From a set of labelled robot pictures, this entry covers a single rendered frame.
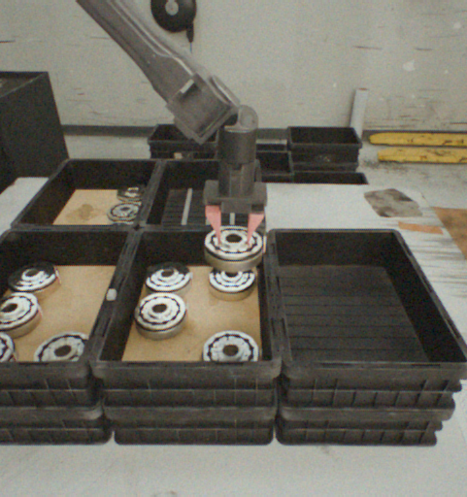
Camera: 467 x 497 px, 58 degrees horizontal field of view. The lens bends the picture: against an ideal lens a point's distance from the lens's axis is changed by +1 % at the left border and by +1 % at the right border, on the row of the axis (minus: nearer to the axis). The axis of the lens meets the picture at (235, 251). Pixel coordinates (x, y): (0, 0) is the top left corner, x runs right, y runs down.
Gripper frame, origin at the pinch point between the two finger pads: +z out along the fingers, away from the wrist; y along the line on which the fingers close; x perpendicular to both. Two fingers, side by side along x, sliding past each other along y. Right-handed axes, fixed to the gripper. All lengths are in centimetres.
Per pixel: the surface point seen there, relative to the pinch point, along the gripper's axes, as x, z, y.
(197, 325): 0.1, 21.5, 6.6
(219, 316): -2.5, 21.3, 2.2
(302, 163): -162, 50, -37
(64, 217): -42, 22, 49
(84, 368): 18.5, 13.5, 22.1
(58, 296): -8.2, 22.4, 38.0
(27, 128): -153, 34, 110
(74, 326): 0.7, 22.4, 31.5
